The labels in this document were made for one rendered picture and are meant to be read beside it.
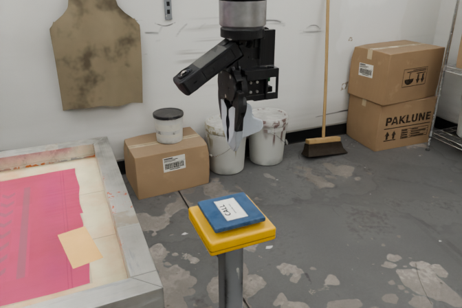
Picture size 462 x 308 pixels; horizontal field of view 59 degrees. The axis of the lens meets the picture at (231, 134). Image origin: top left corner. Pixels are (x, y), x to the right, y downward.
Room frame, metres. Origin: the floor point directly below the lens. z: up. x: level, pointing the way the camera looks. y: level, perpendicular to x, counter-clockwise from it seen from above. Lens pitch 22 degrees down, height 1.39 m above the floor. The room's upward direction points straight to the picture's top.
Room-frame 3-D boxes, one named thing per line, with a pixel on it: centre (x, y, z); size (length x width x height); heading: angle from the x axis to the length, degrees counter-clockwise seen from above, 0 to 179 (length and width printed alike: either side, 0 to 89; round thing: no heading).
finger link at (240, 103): (0.64, -0.01, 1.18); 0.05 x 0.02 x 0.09; 23
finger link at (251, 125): (0.65, -0.03, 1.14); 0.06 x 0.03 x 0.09; 113
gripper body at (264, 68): (0.67, -0.03, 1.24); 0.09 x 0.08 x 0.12; 113
